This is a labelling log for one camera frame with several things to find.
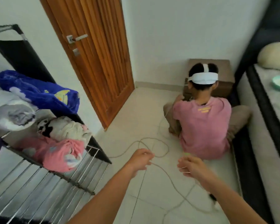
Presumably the person's left hand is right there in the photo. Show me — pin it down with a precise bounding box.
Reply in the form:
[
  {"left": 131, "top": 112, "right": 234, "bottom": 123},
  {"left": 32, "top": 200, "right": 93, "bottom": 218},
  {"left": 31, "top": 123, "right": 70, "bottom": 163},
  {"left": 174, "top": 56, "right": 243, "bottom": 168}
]
[{"left": 128, "top": 148, "right": 155, "bottom": 172}]

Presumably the person's right hand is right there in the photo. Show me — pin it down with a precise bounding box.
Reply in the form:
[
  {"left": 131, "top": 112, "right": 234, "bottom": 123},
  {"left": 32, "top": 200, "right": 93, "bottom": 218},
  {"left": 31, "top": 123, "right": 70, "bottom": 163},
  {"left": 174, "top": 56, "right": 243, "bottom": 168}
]
[{"left": 177, "top": 156, "right": 208, "bottom": 183}]

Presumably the long white cable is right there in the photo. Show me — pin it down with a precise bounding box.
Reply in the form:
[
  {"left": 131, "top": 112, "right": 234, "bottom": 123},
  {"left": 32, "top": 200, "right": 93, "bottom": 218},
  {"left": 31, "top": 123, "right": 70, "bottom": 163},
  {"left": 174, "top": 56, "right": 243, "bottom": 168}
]
[{"left": 108, "top": 107, "right": 222, "bottom": 224}]

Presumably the person's right forearm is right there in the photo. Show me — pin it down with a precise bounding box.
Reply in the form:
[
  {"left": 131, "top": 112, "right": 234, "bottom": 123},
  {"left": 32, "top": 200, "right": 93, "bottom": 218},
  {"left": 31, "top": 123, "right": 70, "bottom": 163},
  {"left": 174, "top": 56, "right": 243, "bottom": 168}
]
[{"left": 198, "top": 173, "right": 268, "bottom": 224}]

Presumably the person's left forearm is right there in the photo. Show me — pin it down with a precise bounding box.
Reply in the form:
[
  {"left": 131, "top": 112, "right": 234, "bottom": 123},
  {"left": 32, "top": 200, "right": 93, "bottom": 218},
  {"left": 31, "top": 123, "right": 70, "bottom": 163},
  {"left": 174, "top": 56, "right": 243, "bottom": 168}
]
[{"left": 66, "top": 161, "right": 136, "bottom": 224}]

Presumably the white and black cloth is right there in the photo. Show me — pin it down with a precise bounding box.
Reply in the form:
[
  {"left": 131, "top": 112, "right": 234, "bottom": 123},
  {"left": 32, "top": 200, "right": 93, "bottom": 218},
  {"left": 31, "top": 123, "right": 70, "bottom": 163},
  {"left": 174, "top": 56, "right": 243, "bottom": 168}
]
[{"left": 36, "top": 116, "right": 93, "bottom": 147}]

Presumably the pink patterned cloth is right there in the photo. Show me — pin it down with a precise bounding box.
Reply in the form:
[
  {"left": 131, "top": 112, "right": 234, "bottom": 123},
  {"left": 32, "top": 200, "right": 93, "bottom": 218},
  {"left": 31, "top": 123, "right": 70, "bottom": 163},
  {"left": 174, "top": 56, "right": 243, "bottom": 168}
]
[{"left": 19, "top": 136, "right": 85, "bottom": 173}]

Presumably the metal clothes drying rack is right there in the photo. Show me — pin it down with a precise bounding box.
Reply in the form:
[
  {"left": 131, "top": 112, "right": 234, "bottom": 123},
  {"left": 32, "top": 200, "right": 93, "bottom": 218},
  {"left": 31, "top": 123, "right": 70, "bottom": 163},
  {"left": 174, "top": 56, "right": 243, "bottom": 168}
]
[{"left": 0, "top": 24, "right": 112, "bottom": 224}]

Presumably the brown wooden door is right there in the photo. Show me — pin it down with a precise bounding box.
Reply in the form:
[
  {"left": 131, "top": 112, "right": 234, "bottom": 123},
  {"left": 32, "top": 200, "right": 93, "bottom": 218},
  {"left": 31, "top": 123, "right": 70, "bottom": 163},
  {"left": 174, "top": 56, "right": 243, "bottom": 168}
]
[{"left": 38, "top": 0, "right": 135, "bottom": 131}]

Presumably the blue fleece blanket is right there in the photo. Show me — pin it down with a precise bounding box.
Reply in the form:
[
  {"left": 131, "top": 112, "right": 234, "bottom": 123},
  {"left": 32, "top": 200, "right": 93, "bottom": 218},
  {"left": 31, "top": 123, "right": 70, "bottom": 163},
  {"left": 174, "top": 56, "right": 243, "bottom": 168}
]
[{"left": 0, "top": 70, "right": 80, "bottom": 115}]

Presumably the cream pillow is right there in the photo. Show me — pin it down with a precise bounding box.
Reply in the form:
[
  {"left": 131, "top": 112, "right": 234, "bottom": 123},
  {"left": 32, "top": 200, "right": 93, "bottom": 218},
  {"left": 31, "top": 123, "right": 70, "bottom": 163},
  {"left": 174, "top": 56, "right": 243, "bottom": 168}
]
[{"left": 257, "top": 41, "right": 280, "bottom": 72}]

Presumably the white and grey cloth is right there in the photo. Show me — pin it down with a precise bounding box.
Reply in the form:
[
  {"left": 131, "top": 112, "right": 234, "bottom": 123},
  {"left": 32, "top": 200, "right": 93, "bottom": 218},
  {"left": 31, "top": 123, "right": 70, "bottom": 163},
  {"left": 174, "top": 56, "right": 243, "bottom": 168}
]
[{"left": 0, "top": 86, "right": 39, "bottom": 132}]

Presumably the white headset strap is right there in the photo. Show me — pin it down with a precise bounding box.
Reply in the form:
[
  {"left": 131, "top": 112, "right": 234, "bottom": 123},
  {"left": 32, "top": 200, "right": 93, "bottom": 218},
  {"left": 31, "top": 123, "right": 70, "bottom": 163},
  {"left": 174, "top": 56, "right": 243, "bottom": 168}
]
[{"left": 188, "top": 64, "right": 219, "bottom": 85}]

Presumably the black bed frame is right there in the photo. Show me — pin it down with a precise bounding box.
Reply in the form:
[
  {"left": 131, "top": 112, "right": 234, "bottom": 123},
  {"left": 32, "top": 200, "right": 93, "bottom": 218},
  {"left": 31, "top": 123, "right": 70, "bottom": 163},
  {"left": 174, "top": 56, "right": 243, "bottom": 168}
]
[{"left": 229, "top": 0, "right": 280, "bottom": 224}]

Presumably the silver door handle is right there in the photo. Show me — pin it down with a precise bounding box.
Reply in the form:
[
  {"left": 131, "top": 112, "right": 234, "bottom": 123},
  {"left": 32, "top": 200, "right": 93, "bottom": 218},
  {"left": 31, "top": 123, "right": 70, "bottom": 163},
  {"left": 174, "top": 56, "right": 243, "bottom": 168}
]
[{"left": 66, "top": 34, "right": 89, "bottom": 44}]

